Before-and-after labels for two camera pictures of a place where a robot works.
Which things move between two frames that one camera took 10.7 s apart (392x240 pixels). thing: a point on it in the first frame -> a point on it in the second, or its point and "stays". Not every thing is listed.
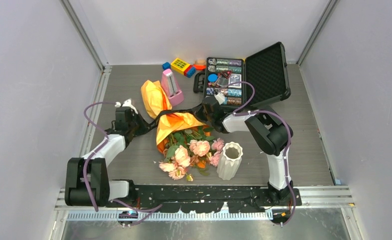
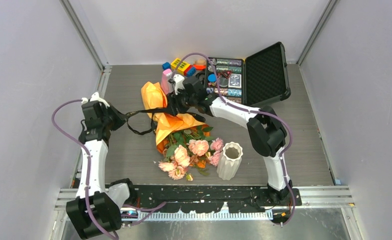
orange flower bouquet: [189, 146] stays
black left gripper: [144, 126] -> [120, 118]
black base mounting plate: [181, 198] stays
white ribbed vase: [229, 161] stays
